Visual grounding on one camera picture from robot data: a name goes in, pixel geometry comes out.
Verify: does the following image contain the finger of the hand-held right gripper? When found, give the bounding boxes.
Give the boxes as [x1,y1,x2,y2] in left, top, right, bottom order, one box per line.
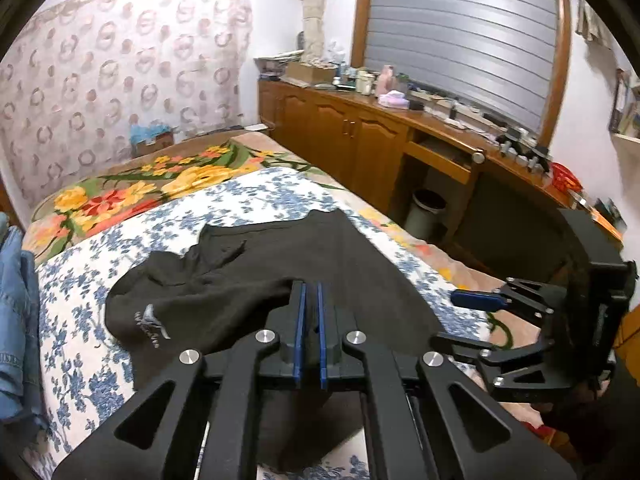
[450,276,568,333]
[434,331,571,403]

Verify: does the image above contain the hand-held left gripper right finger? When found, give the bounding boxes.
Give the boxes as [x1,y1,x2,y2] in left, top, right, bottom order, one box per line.
[315,282,577,480]

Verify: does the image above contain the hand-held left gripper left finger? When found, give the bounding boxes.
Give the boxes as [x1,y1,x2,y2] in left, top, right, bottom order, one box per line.
[52,280,307,480]

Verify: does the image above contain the black pants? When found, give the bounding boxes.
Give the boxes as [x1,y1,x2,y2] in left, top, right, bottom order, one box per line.
[104,209,453,471]

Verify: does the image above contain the grey waste bin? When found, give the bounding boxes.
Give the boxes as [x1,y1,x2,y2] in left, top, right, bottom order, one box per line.
[404,189,447,240]

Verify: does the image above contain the red patterned item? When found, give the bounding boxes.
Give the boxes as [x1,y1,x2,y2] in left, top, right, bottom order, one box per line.
[550,162,584,194]

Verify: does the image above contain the wooden cabinet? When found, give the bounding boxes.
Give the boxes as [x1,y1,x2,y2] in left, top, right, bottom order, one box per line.
[257,80,626,273]

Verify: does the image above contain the colourful flower blanket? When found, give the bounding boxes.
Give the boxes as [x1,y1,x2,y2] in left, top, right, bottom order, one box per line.
[22,129,556,448]

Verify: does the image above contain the white blue-floral bed sheet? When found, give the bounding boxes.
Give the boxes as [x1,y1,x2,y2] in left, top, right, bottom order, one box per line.
[35,166,506,480]

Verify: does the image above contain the cardboard box with blue wrapping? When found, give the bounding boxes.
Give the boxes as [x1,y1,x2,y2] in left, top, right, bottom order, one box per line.
[130,121,175,157]

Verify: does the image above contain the flat cardboard box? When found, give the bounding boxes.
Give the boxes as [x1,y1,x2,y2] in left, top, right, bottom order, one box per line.
[285,61,336,85]

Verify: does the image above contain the hanging beige cloth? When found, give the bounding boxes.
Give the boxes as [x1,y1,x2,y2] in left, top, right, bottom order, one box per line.
[575,0,614,49]

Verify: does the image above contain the grey window shutter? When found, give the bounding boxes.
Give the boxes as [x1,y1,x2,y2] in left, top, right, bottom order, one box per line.
[364,0,560,136]

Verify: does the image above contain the blue denim jeans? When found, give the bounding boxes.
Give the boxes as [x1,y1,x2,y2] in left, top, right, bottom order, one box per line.
[0,212,51,441]

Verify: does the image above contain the beige lace curtain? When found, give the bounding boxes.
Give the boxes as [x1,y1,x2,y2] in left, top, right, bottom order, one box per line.
[299,0,329,62]

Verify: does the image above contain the wall shelf with books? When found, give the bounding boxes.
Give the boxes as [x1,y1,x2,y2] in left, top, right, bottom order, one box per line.
[607,67,640,143]

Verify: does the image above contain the wooden window frame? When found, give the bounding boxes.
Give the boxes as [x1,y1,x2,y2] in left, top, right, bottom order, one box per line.
[350,0,573,147]

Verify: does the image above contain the sheer ring-patterned curtain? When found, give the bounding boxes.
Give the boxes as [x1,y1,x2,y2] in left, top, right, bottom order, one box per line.
[0,0,257,211]

